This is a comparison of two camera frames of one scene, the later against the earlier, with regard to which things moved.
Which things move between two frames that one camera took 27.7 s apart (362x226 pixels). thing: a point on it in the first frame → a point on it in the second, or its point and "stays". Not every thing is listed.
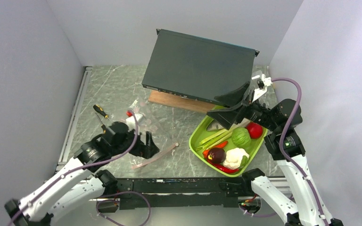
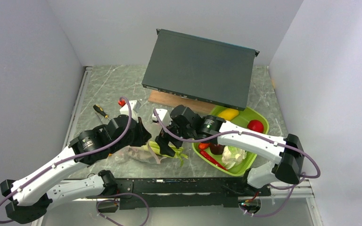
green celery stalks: [209, 142] → [154, 146]
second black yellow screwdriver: [102, 125] stays
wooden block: [170, 100] stays
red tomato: [255, 130] stays
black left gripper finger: [152, 148] → [143, 135]
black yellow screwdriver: [100, 110] stays
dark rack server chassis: [197, 68] stays
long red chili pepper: [221, 167] → [211, 159]
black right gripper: [226, 117] → [163, 139]
